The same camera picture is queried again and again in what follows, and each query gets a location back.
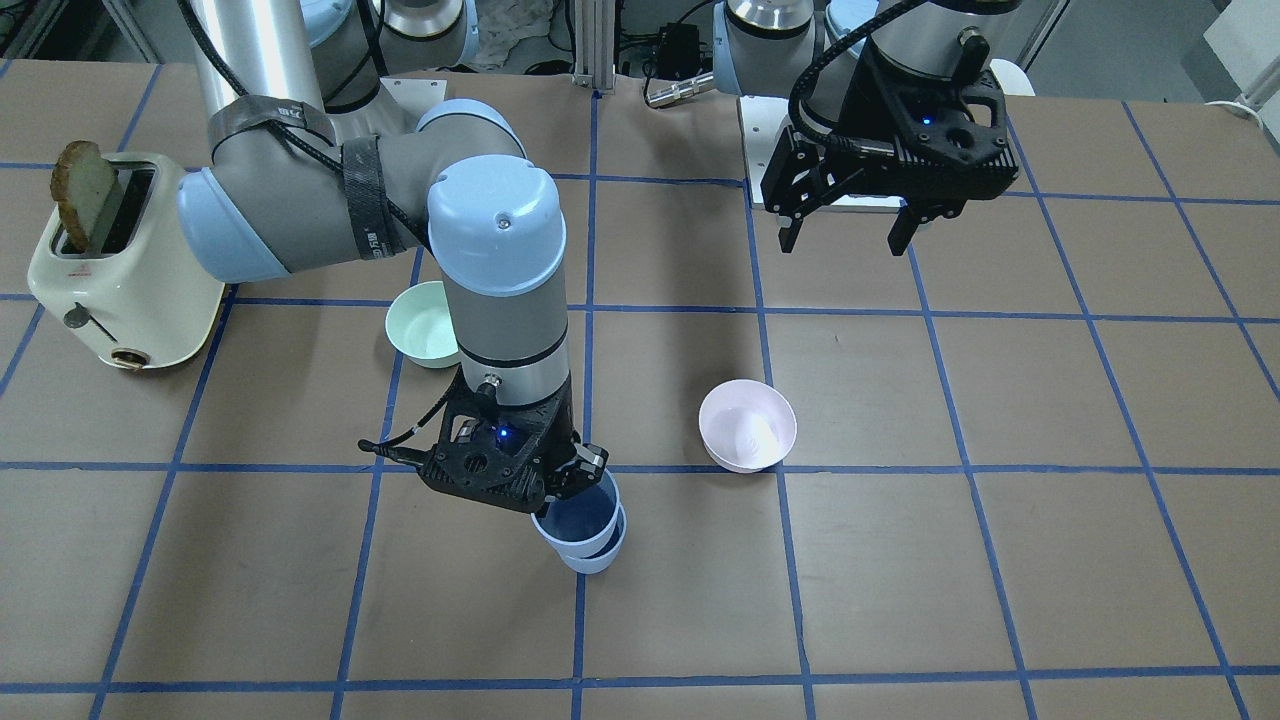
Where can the toast slice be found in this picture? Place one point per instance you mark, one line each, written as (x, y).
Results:
(86, 188)

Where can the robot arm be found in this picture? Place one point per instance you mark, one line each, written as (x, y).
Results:
(284, 193)
(797, 50)

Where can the mint green bowl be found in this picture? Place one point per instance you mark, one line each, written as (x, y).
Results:
(419, 325)

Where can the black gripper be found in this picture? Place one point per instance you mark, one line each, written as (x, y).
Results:
(583, 468)
(868, 108)

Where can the pink bowl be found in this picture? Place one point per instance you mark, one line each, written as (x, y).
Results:
(746, 426)

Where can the blue cup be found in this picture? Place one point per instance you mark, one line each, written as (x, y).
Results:
(590, 565)
(580, 527)

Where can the cream white toaster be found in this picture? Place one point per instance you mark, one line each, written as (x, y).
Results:
(142, 301)

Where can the aluminium frame post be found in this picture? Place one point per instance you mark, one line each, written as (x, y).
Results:
(594, 42)

